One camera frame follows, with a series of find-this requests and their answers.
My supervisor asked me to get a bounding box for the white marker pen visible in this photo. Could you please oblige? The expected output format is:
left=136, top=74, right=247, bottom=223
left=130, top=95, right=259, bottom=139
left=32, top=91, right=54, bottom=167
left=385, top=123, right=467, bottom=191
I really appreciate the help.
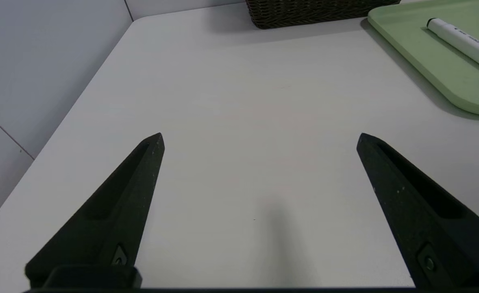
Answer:
left=427, top=18, right=479, bottom=76

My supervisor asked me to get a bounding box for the dark brown wicker basket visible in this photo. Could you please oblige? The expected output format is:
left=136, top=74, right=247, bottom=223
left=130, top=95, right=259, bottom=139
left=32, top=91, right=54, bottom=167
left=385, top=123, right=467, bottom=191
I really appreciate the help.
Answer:
left=246, top=0, right=401, bottom=30

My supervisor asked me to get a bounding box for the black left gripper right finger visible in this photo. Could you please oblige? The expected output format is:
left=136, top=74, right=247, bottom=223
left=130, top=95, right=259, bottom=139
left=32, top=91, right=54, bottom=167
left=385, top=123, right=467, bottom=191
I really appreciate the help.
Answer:
left=356, top=132, right=479, bottom=289

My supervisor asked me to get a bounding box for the light green plastic tray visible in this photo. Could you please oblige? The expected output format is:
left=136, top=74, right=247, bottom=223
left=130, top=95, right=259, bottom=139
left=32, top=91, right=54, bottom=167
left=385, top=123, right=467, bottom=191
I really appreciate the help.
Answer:
left=368, top=0, right=479, bottom=117

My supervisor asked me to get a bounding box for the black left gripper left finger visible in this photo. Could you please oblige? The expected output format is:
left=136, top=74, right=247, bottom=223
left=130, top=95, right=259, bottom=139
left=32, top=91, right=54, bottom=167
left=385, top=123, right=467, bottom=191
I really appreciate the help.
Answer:
left=25, top=132, right=165, bottom=289

